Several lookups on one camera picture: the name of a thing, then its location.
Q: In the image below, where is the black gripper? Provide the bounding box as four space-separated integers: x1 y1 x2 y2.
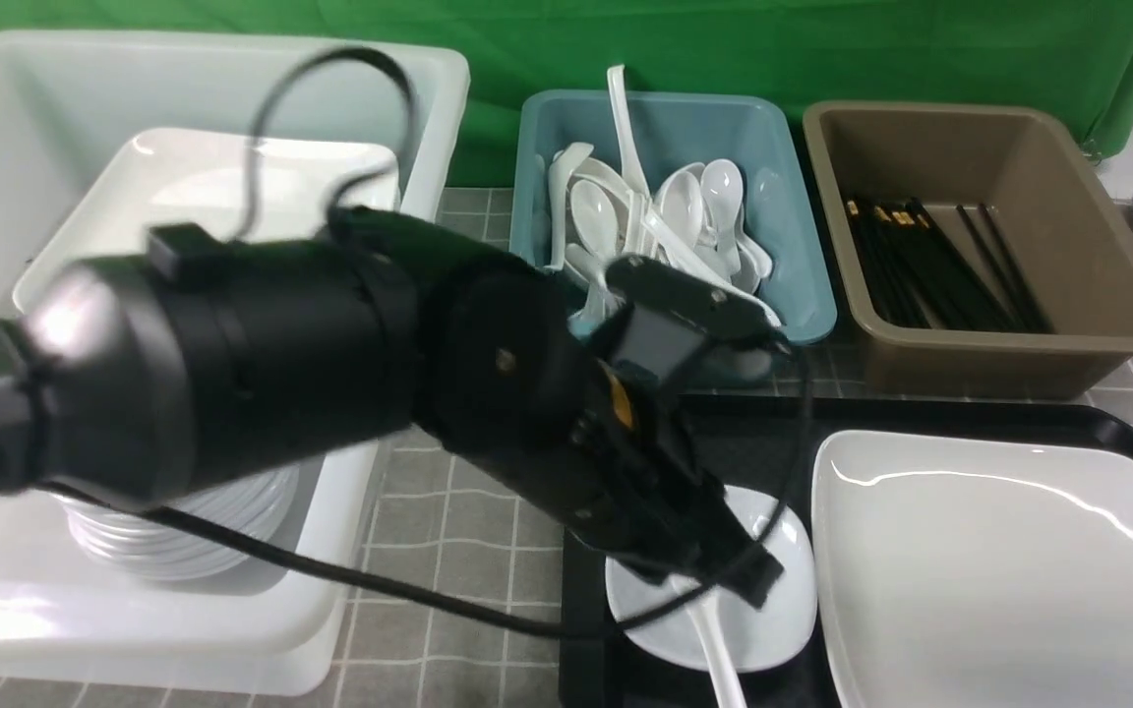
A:
538 364 784 609

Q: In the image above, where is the small white bowl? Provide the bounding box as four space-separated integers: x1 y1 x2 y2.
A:
604 509 817 673

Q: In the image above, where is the white ceramic soup spoon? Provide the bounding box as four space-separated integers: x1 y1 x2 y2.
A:
685 590 749 707

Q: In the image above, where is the white square rice plate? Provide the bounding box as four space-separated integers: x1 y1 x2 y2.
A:
812 430 1133 707

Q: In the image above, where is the grey checked tablecloth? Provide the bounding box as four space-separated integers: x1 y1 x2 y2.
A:
0 187 1133 708

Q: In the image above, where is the pile of white spoons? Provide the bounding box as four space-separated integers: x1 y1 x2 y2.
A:
543 140 783 325

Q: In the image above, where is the upright white spoon in bin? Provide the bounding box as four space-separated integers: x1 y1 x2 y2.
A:
607 63 649 197

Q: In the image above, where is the teal plastic bin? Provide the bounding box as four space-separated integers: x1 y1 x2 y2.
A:
509 89 837 346

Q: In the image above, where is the pile of black chopsticks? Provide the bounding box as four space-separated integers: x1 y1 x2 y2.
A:
844 196 1055 334

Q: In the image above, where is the stack of white bowls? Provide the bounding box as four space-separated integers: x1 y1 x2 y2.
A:
56 462 301 580

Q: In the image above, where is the brown plastic bin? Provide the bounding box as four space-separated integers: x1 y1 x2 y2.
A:
802 100 1133 400

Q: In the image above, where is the stack of white square plates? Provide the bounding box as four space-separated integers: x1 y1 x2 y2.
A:
12 127 401 312

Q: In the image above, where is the large white plastic bin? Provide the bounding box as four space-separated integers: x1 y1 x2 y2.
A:
0 29 346 696

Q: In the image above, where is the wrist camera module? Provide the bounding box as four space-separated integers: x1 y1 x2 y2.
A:
585 256 796 390

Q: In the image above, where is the black cable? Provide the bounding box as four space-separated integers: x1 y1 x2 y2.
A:
35 46 813 640

